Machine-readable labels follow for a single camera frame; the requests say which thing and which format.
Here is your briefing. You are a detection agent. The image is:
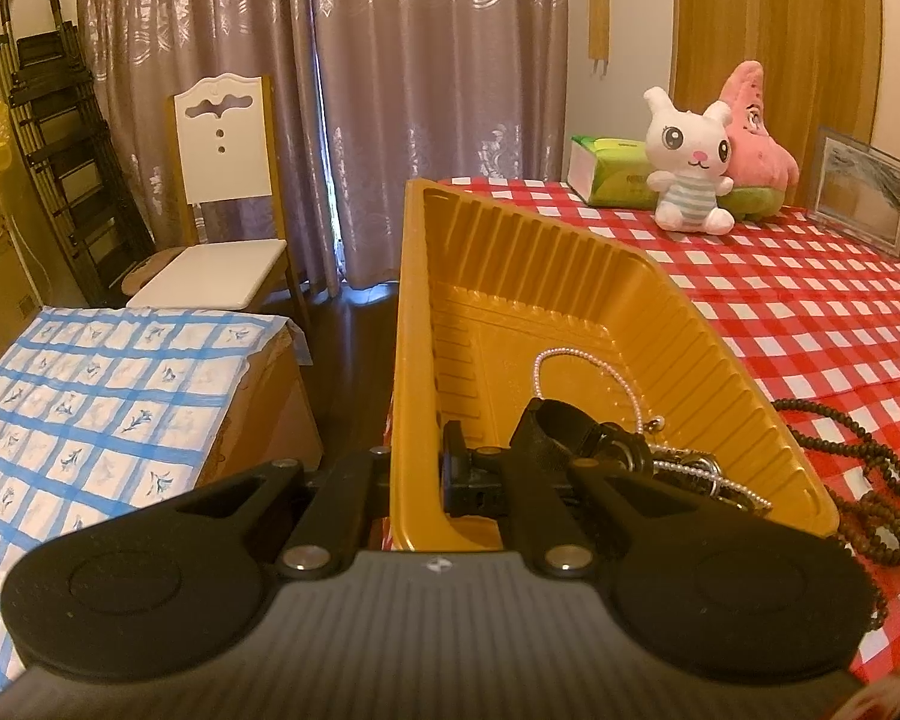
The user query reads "grey patterned curtain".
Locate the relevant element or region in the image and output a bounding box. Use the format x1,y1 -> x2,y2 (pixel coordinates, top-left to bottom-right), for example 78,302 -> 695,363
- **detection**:
77,0 -> 342,297
315,0 -> 571,290

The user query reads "blue checked white cloth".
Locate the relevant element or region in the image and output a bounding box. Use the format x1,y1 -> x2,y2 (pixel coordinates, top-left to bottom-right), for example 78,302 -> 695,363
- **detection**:
0,305 -> 301,698

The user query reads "pink starfish plush toy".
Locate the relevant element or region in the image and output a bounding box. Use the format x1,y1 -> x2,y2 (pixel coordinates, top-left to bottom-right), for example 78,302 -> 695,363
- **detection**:
720,61 -> 800,222

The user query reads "wooden wall hook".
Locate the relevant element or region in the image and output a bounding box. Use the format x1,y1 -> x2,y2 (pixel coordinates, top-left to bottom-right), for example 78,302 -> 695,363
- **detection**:
587,0 -> 611,78

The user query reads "black strap watch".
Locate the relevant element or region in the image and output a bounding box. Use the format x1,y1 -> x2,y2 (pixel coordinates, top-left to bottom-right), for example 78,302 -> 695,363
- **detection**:
510,397 -> 655,477

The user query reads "white wooden chair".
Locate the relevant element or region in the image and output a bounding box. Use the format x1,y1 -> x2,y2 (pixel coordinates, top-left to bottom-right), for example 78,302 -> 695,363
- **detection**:
124,73 -> 312,331

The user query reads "plain brown cardboard box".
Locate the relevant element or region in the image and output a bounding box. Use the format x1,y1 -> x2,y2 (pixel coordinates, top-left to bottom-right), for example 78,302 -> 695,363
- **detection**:
195,330 -> 323,488

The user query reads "white bunny plush toy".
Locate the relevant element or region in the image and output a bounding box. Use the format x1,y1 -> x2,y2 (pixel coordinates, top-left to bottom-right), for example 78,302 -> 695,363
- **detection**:
643,87 -> 736,233

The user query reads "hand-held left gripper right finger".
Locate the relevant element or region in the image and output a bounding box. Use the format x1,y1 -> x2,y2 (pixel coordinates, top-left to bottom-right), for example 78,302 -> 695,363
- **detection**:
441,420 -> 702,580

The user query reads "white pearl necklace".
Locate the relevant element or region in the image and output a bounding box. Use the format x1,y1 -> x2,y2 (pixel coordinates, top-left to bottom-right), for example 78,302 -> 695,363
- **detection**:
532,347 -> 773,515

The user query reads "green tissue pack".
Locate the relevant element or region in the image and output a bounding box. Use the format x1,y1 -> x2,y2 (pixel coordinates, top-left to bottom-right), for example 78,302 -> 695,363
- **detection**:
568,135 -> 665,209

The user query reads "silver picture frame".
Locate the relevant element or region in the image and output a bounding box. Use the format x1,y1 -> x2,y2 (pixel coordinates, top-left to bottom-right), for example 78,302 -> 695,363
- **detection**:
806,126 -> 900,256

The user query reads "folded black step ladder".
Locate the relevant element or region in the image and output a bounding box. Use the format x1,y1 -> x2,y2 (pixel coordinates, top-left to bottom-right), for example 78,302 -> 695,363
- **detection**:
0,0 -> 155,308

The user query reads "yellow plastic tray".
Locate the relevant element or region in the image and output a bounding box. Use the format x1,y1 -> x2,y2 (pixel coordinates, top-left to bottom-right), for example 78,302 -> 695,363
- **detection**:
384,178 -> 841,552

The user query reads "red checkered tablecloth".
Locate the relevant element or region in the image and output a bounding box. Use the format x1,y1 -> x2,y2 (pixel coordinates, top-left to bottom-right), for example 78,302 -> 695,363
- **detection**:
386,176 -> 900,683

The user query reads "white cable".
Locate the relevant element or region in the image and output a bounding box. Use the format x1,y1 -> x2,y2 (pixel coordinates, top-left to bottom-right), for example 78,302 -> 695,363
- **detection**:
11,214 -> 50,305

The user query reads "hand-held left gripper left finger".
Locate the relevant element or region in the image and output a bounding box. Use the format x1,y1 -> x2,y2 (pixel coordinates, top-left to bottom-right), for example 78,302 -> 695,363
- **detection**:
174,448 -> 391,580

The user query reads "dark bead necklace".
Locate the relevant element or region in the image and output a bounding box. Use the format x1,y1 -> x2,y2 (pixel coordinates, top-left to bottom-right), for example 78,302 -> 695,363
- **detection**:
772,397 -> 900,497

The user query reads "brown round stool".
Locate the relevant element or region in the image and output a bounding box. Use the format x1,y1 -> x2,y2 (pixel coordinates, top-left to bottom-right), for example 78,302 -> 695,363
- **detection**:
120,251 -> 173,295

